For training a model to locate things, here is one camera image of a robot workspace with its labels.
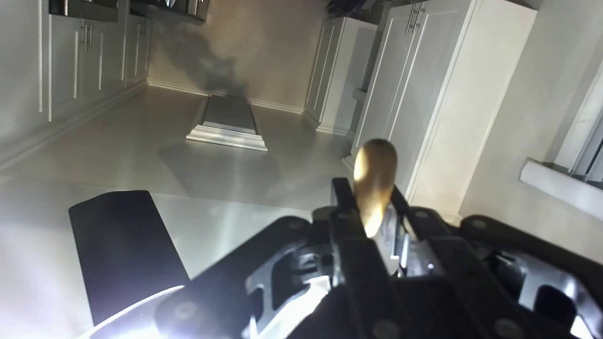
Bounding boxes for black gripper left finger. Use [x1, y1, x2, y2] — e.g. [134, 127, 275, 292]
[152, 178, 411, 339]

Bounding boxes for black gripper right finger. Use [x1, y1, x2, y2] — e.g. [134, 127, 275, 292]
[390, 187, 603, 339]

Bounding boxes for long pull chain wooden knob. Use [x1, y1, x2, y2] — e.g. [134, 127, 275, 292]
[350, 138, 399, 242]

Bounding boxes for white window valance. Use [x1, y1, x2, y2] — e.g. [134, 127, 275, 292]
[518, 157, 603, 223]

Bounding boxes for tall white double door cabinet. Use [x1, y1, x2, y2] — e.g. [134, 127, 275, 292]
[350, 0, 539, 213]

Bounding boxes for flat white tray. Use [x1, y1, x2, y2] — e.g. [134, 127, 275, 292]
[184, 93, 269, 155]

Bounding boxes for narrow white cabinet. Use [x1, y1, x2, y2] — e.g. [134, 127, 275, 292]
[303, 16, 379, 138]

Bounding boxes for short-looking black fan blade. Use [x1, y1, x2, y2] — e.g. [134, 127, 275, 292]
[66, 189, 192, 328]

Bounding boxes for white panelled closet doors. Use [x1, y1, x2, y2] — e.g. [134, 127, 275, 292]
[34, 0, 152, 129]

